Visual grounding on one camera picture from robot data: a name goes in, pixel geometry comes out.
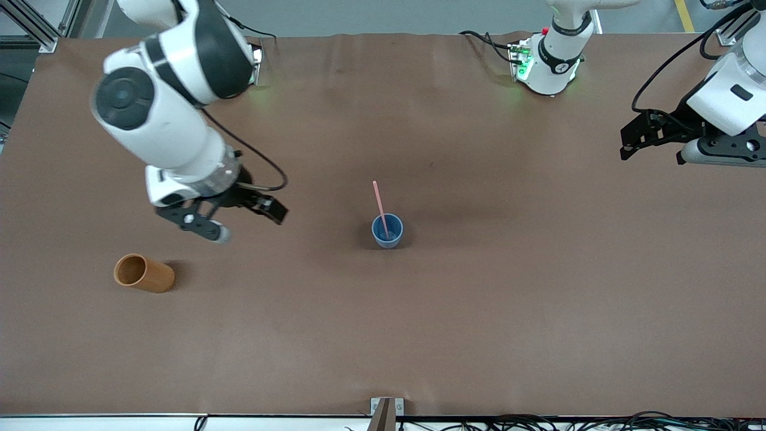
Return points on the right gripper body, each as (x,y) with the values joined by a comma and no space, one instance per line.
(240,190)

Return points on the blue cup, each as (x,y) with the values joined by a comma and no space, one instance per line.
(396,230)

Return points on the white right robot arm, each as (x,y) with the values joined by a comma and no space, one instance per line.
(167,131)

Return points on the brown cylindrical cup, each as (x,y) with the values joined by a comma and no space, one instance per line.
(155,279)

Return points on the brown table cover sheet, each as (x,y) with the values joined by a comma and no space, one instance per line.
(359,329)

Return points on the aluminium frame profile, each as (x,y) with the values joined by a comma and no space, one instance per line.
(727,37)
(45,39)

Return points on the white table edge rail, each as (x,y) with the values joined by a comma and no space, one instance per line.
(90,424)

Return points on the dark camera mount post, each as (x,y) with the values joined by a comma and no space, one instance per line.
(383,422)

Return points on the grey metal bracket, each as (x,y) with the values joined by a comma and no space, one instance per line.
(399,407)

